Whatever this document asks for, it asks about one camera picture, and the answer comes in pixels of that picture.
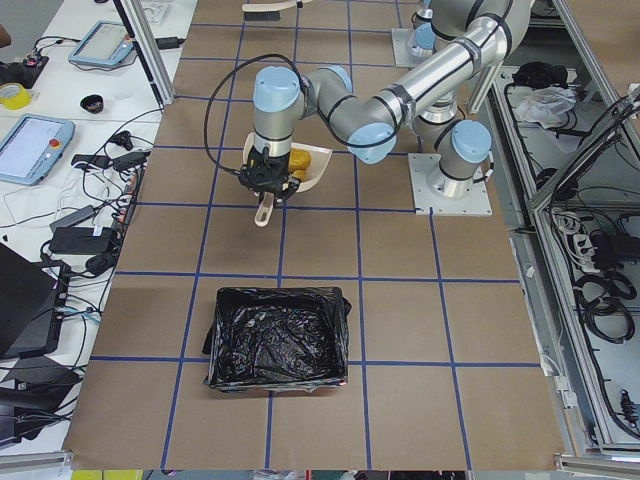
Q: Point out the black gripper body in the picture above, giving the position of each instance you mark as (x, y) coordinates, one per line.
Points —
(281, 163)

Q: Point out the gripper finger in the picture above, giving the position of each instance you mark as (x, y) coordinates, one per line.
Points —
(285, 187)

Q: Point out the twisted bread croissant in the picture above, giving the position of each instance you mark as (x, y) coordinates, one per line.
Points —
(301, 175)

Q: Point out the beige plastic dustpan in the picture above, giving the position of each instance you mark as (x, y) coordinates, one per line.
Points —
(319, 163)

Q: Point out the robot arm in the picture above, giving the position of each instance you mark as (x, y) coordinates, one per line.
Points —
(422, 38)
(470, 36)

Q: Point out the pink bin with black bag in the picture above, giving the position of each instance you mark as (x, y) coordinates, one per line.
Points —
(278, 339)

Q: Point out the blue teach pendant far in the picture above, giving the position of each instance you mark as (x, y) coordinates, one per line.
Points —
(106, 46)

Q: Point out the blue teach pendant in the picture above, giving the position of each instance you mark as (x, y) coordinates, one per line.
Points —
(106, 46)
(32, 147)

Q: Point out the black power adapter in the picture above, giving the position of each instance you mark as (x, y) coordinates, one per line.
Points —
(82, 240)

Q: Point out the blue teach pendant near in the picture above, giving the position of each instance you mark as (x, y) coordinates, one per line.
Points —
(32, 147)

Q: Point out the yellow tape roll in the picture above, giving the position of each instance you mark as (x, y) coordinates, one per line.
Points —
(13, 96)

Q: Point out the black laptop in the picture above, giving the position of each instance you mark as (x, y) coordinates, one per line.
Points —
(31, 302)

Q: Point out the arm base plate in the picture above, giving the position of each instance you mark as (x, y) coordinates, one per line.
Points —
(402, 56)
(436, 194)

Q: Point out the aluminium frame post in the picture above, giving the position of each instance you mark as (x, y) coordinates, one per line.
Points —
(135, 22)

